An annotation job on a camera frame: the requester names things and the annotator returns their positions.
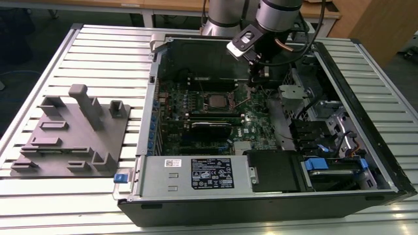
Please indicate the silver chipset heatsink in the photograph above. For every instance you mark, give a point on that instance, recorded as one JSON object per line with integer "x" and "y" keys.
{"x": 243, "y": 145}

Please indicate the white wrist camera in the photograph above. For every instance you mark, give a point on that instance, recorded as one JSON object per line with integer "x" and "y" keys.
{"x": 243, "y": 39}

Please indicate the CPU with silver top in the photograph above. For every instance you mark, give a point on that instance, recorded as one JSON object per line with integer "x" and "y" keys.
{"x": 218, "y": 101}

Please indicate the grey plastic case hinge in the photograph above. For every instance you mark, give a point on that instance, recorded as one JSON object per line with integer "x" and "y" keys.
{"x": 158, "y": 40}

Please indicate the wooden cabinet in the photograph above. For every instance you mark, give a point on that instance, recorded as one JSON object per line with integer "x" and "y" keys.
{"x": 378, "y": 24}

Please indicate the grey parts rack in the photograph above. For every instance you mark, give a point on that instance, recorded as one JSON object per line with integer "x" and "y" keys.
{"x": 78, "y": 137}

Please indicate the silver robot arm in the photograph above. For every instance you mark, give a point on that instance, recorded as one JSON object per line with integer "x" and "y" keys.
{"x": 279, "y": 14}

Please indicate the black fan housing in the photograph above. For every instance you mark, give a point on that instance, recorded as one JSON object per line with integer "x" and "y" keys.
{"x": 310, "y": 132}

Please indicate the green motherboard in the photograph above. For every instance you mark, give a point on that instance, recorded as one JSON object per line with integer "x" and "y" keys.
{"x": 261, "y": 127}

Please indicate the grey wheeled chair base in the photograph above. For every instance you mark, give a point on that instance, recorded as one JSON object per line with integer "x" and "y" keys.
{"x": 410, "y": 50}

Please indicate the silver power supply unit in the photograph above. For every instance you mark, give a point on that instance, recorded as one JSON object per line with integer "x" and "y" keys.
{"x": 156, "y": 181}

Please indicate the CPU socket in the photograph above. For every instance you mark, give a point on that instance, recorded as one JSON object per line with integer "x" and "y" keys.
{"x": 206, "y": 100}

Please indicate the grey flat support bar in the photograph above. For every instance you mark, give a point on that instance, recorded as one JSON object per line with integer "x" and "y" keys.
{"x": 277, "y": 122}

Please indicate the silver metal bracket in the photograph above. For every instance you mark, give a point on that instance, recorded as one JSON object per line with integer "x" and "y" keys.
{"x": 291, "y": 94}

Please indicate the black office chair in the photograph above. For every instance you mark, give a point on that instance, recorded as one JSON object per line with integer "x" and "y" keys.
{"x": 16, "y": 36}

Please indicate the blue case latch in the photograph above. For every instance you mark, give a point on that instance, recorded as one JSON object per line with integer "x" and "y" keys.
{"x": 120, "y": 178}

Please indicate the metal locking lever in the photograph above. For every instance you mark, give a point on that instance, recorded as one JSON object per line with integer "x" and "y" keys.
{"x": 201, "y": 86}

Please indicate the black PC case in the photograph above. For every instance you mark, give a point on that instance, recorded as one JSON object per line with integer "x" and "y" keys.
{"x": 229, "y": 213}

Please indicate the hard disk in blue carrier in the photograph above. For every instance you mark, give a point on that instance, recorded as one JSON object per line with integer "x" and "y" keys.
{"x": 317, "y": 164}

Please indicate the blue expansion slot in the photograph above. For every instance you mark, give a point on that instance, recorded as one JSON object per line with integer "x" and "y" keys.
{"x": 225, "y": 148}

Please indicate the black graphics card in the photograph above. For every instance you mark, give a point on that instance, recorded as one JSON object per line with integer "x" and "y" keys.
{"x": 209, "y": 132}

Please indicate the silver perforated drive cage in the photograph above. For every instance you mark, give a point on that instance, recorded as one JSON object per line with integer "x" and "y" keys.
{"x": 309, "y": 78}

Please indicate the wooden desk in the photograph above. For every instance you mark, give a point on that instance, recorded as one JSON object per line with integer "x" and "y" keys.
{"x": 313, "y": 12}

